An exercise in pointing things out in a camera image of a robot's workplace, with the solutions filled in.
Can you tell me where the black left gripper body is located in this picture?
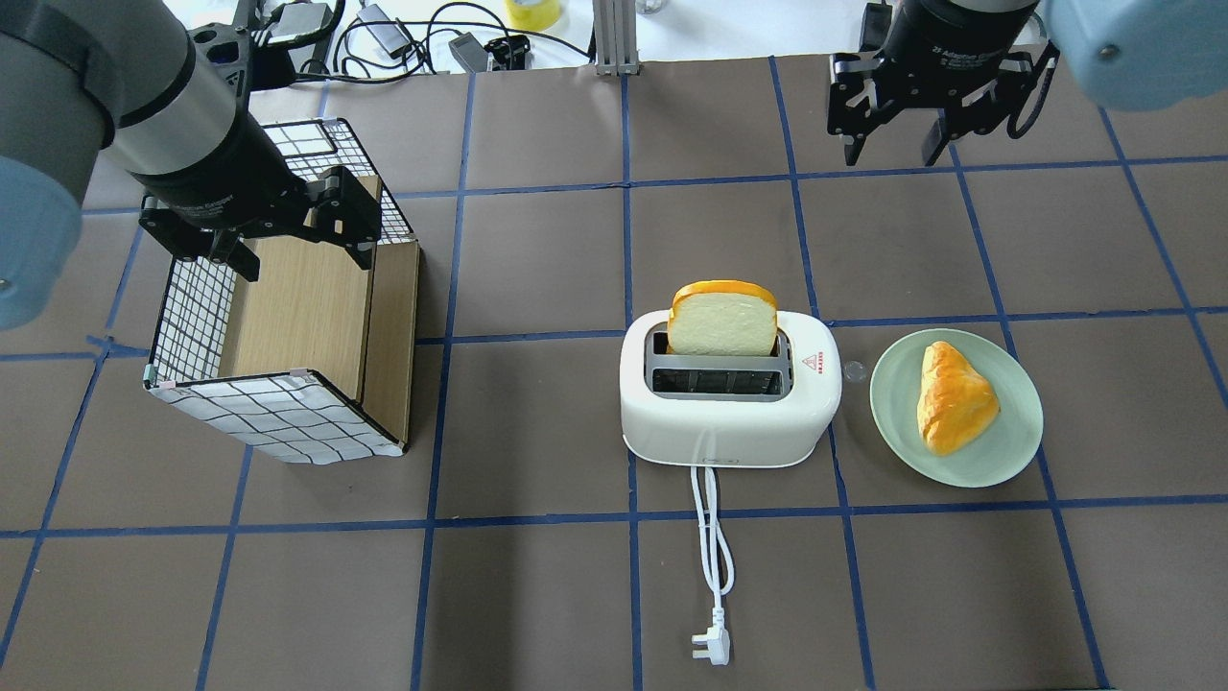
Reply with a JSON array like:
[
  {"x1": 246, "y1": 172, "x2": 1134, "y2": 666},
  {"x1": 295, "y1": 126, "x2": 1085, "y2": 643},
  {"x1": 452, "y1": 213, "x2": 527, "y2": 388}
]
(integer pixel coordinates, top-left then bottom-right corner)
[{"x1": 139, "y1": 163, "x2": 382, "y2": 261}]

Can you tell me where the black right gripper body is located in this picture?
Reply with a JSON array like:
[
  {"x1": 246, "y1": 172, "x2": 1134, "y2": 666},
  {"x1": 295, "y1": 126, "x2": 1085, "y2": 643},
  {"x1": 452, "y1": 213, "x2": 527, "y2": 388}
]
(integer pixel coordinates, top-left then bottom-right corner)
[{"x1": 826, "y1": 1, "x2": 1060, "y2": 139}]

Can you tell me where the white two-slot toaster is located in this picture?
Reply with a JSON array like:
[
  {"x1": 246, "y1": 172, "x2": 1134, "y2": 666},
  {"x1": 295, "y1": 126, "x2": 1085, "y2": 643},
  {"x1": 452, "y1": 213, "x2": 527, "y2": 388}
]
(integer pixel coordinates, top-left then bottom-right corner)
[{"x1": 619, "y1": 311, "x2": 842, "y2": 468}]

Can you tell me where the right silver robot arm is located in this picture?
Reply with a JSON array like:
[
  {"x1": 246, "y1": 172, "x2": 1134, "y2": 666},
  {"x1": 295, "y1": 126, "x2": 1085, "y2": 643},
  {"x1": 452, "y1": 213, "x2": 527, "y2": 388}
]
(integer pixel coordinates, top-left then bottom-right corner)
[{"x1": 826, "y1": 1, "x2": 1227, "y2": 166}]

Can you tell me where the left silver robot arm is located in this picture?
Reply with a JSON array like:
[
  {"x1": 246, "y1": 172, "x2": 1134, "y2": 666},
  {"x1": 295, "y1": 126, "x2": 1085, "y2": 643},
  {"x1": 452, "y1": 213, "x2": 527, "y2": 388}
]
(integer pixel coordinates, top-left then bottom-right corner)
[{"x1": 1, "y1": 1, "x2": 381, "y2": 329}]

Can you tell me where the toast bread slice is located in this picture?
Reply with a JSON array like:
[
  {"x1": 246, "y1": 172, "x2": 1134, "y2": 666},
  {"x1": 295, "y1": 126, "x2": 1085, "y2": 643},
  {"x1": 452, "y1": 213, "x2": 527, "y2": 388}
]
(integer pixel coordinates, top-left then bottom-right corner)
[{"x1": 667, "y1": 279, "x2": 779, "y2": 357}]

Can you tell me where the yellow tape roll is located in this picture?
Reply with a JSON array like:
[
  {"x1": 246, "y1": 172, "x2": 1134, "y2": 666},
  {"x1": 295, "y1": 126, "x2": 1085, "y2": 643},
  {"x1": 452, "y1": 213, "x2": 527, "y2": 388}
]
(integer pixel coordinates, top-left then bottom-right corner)
[{"x1": 505, "y1": 0, "x2": 562, "y2": 34}]

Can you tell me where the yellow pastry bread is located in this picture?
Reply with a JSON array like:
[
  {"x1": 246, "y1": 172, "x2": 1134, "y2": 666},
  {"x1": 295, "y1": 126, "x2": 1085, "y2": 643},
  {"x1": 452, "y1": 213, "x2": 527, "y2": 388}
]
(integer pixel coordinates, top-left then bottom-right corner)
[{"x1": 916, "y1": 341, "x2": 1001, "y2": 457}]

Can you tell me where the light green plate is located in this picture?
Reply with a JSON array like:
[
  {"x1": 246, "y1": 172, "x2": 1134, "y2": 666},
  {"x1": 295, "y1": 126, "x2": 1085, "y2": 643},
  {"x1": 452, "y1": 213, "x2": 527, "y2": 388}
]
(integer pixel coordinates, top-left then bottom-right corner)
[{"x1": 869, "y1": 328, "x2": 1044, "y2": 488}]

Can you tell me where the wire basket with wooden shelf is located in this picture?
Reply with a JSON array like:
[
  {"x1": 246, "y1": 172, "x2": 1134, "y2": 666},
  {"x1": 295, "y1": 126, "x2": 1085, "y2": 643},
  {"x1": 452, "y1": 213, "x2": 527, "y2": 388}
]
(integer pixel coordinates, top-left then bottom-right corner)
[{"x1": 142, "y1": 118, "x2": 421, "y2": 465}]

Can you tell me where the aluminium frame post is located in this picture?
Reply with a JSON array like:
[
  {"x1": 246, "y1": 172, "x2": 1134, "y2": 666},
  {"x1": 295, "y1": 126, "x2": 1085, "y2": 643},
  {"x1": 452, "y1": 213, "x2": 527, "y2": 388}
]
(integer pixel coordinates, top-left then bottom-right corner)
[{"x1": 592, "y1": 0, "x2": 641, "y2": 76}]

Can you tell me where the white toaster power cord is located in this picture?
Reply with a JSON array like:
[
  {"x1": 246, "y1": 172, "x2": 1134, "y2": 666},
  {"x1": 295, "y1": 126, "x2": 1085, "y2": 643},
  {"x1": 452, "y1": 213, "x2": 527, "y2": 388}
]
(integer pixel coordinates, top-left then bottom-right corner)
[{"x1": 690, "y1": 465, "x2": 736, "y2": 665}]

